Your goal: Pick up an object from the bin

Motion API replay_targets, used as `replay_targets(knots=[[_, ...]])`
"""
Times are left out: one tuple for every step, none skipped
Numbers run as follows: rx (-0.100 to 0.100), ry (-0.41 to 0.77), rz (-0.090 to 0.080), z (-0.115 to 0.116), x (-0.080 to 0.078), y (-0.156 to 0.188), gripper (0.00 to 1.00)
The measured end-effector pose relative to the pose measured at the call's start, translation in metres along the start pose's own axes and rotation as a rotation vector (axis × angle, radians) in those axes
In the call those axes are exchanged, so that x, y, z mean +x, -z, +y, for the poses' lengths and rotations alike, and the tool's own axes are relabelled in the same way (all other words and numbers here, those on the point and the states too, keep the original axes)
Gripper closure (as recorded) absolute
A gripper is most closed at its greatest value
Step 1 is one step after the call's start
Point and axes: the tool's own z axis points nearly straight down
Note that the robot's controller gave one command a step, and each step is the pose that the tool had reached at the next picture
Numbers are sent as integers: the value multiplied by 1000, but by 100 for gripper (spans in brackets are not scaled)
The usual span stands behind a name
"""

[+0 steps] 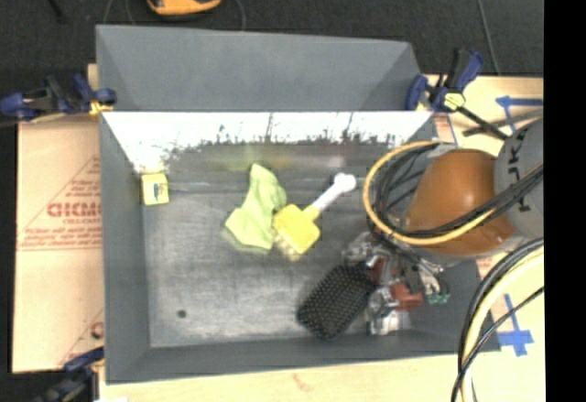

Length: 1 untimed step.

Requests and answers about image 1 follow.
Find light green cloth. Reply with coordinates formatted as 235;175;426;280
221;162;288;253

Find yellow brush with white handle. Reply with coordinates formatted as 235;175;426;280
272;171;358;262

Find grey metal bin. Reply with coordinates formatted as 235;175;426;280
94;24;501;383

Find black hairbrush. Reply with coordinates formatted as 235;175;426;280
296;262;377;341

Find small yellow box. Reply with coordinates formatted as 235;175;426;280
140;171;171;206

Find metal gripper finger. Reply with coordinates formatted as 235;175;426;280
343;232;384;271
365;288;412;337

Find brown cardboard board red print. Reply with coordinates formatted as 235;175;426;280
11;63;107;374

